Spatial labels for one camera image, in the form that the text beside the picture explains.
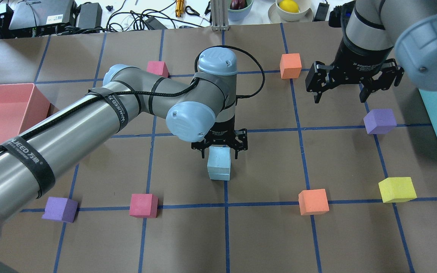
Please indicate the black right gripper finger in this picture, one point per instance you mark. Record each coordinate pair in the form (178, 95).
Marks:
(317, 96)
(365, 92)

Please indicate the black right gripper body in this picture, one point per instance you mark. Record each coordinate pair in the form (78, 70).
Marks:
(359, 60)

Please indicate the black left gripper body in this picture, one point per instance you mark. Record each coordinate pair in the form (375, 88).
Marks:
(222, 131)

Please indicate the light blue carried foam block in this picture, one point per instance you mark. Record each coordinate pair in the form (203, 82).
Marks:
(220, 175)

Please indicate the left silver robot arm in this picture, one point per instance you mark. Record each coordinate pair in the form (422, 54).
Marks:
(201, 113)

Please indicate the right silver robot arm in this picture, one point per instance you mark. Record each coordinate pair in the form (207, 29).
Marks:
(381, 41)

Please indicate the purple foam block far back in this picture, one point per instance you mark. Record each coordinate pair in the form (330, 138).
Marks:
(379, 121)

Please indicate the orange foam block left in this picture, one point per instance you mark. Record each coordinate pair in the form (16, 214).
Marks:
(290, 66)

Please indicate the orange foam block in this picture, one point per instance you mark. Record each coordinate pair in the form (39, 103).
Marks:
(313, 202)
(290, 66)

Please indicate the pink foam block near base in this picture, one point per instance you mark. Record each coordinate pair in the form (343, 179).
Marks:
(143, 206)

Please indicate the pink foam block far side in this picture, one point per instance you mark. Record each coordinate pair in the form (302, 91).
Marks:
(159, 68)

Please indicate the orange foam block right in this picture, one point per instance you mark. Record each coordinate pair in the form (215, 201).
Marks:
(313, 202)

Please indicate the beige bowl with lemon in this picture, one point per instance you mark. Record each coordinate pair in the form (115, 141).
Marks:
(283, 11)

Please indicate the yellow foam block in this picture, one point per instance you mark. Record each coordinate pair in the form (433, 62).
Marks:
(397, 189)

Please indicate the blue bowl with fruit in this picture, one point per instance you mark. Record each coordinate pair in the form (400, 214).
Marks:
(239, 9)

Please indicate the purple foam block near base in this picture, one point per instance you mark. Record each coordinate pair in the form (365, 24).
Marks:
(60, 210)

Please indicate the black power brick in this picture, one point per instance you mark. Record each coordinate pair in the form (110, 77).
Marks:
(89, 15)

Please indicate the pink plastic tray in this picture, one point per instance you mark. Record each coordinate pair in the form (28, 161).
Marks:
(22, 105)

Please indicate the aluminium frame post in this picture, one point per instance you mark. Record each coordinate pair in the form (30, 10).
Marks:
(219, 15)

